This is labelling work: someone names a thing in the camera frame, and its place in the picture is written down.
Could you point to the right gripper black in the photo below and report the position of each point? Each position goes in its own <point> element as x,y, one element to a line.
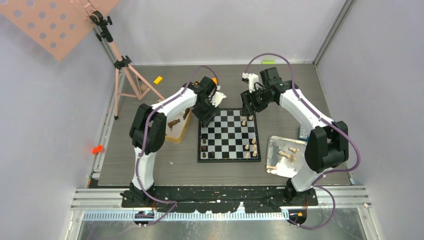
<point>247,97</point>

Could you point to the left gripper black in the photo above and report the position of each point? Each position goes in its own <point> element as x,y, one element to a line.
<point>207,118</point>

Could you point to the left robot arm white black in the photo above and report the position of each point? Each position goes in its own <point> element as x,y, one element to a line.
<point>148,130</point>

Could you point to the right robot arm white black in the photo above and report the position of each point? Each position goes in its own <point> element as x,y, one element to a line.
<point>327,146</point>

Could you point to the pink perforated board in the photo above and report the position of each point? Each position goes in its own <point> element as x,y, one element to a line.
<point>56,25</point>

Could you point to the dark wooden bishop in tin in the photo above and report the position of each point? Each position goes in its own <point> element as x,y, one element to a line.
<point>186,112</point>

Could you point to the gold-rimmed metal tin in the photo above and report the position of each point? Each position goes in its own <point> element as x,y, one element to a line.
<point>176,134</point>

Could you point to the black white chessboard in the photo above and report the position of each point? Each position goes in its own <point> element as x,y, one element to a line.
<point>229,138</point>

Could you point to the dark wooden long piece in tin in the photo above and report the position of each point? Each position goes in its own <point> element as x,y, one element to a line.
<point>173,123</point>

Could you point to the green tape piece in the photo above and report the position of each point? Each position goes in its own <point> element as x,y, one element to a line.
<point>268,62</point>

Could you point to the yellow block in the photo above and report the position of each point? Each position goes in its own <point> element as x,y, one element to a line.
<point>158,80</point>

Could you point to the blue toy brick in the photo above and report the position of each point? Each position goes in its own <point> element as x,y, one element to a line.
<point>302,134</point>

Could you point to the silver tin lid tray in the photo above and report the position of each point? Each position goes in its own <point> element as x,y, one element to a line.
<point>287,154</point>

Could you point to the natural wooden cube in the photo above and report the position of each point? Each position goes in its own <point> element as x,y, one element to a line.
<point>143,87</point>

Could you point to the light pawn beside tray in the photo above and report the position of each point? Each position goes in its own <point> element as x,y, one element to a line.
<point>269,167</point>

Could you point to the pink tripod stand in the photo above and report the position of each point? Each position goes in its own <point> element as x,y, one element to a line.
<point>122,64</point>

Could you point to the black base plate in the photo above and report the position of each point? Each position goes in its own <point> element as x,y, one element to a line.
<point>216,199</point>

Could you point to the red clip on rail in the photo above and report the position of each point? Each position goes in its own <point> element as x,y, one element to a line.
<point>97,149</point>

